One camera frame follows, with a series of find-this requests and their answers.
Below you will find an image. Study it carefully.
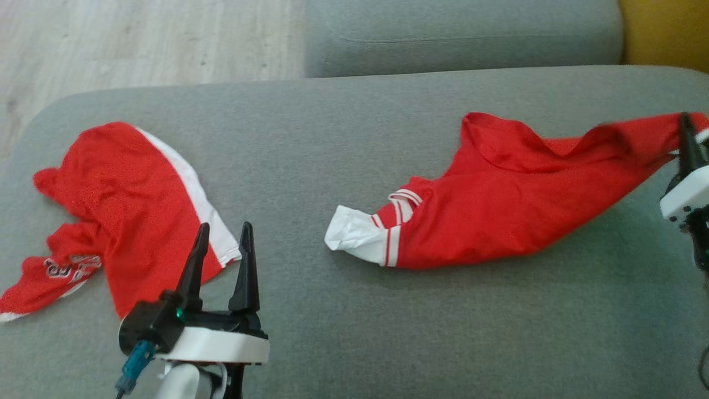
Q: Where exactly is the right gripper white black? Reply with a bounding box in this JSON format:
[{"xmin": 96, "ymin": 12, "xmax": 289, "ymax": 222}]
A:
[{"xmin": 659, "ymin": 112, "xmax": 709, "ymax": 222}]

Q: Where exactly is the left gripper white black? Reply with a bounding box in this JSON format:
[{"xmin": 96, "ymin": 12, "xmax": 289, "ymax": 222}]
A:
[{"xmin": 165, "ymin": 222, "xmax": 270, "ymax": 399}]

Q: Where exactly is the red shorts white stripe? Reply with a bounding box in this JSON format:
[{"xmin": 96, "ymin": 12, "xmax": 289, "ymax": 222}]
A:
[{"xmin": 0, "ymin": 121, "xmax": 243, "ymax": 323}]

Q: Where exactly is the red white numbered jersey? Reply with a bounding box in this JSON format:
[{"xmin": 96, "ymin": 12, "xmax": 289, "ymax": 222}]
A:
[{"xmin": 325, "ymin": 111, "xmax": 709, "ymax": 270}]

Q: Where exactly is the yellow cushion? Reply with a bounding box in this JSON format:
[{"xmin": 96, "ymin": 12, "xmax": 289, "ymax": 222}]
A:
[{"xmin": 619, "ymin": 0, "xmax": 709, "ymax": 74}]

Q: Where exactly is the grey sofa seat cushion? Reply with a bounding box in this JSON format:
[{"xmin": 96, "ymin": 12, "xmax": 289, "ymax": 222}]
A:
[{"xmin": 0, "ymin": 65, "xmax": 709, "ymax": 399}]

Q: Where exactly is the grey sofa back cushion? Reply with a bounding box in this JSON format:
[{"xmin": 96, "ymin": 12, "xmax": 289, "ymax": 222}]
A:
[{"xmin": 304, "ymin": 0, "xmax": 625, "ymax": 78}]

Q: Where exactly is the left arm cable blue plug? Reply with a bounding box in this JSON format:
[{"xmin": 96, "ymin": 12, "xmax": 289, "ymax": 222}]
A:
[{"xmin": 115, "ymin": 339, "xmax": 157, "ymax": 399}]

